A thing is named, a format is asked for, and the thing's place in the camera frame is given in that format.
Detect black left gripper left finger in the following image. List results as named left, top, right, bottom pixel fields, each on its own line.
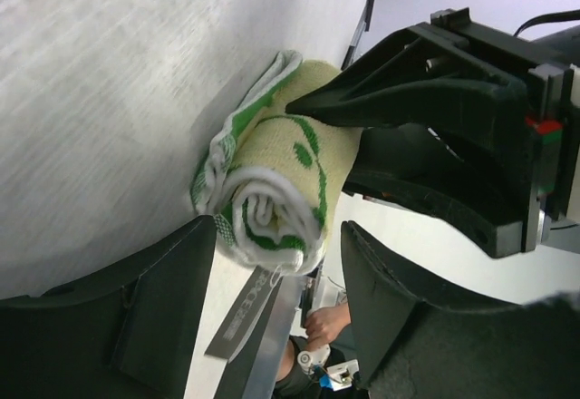
left=1, top=216, right=217, bottom=398

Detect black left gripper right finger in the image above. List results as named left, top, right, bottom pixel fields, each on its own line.
left=341, top=221, right=579, bottom=398

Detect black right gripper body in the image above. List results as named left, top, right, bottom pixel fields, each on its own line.
left=415, top=9, right=579, bottom=257

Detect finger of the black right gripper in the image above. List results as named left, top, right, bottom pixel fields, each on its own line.
left=287, top=24, right=527, bottom=130
left=343, top=124, right=525, bottom=254

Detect green and yellow patterned towel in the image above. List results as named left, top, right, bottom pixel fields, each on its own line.
left=190, top=50, right=362, bottom=276

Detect person's bare hand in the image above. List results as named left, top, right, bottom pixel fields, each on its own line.
left=304, top=303, right=351, bottom=348

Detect aluminium frame rail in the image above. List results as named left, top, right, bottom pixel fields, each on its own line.
left=185, top=252, right=305, bottom=399

